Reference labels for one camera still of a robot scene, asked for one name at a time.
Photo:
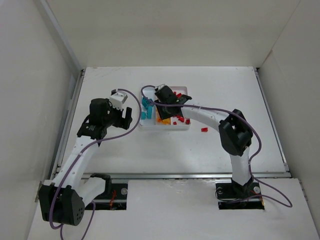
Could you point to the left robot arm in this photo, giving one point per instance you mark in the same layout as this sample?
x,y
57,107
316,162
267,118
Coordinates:
x,y
64,200

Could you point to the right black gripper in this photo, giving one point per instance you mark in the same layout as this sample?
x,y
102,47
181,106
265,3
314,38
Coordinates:
x,y
178,100

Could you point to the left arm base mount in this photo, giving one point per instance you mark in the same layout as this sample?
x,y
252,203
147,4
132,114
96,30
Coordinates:
x,y
114,197

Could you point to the orange lego brick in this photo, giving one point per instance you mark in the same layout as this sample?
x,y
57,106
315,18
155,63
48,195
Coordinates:
x,y
163,121

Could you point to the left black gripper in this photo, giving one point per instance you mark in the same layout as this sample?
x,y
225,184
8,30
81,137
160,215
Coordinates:
x,y
123,118

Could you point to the teal frog duplo piece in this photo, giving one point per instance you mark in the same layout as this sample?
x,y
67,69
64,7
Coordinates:
x,y
149,112

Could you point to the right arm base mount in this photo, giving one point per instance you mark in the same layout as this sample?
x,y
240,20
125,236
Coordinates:
x,y
233,197

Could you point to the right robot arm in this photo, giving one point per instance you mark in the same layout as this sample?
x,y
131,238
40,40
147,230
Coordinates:
x,y
235,135

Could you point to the aluminium front rail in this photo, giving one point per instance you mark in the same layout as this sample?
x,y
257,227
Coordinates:
x,y
155,176

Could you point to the white three-compartment tray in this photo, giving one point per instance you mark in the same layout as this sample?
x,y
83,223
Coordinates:
x,y
151,124

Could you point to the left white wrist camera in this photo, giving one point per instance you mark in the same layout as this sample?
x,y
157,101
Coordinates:
x,y
117,99

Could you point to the teal duplo brick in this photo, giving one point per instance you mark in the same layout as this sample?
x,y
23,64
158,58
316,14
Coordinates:
x,y
143,116
146,103

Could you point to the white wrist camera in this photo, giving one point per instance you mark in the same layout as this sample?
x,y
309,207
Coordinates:
x,y
159,87
117,99

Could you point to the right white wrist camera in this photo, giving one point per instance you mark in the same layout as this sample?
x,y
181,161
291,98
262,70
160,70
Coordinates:
x,y
159,87

